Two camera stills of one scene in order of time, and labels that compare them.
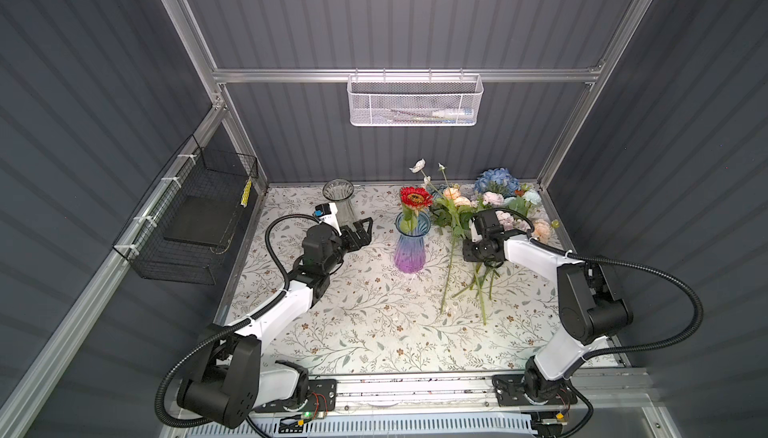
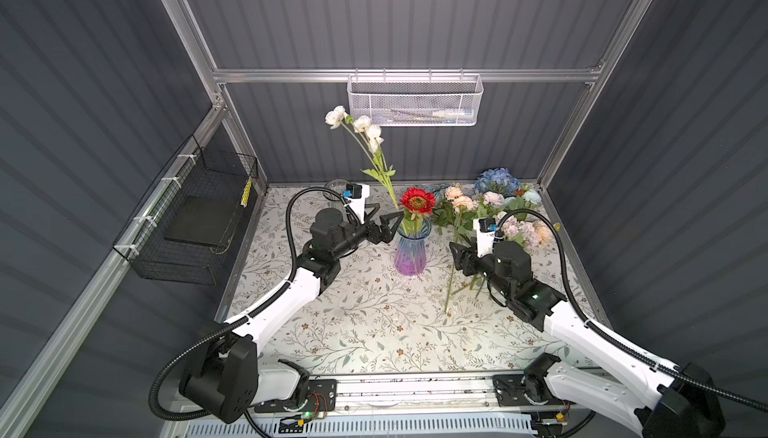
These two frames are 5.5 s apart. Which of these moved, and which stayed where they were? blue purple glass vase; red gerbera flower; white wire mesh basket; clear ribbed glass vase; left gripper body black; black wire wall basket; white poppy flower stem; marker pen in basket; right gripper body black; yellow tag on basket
Moved: white poppy flower stem; right gripper body black
Stayed: red gerbera flower; blue purple glass vase; yellow tag on basket; left gripper body black; marker pen in basket; clear ribbed glass vase; white wire mesh basket; black wire wall basket
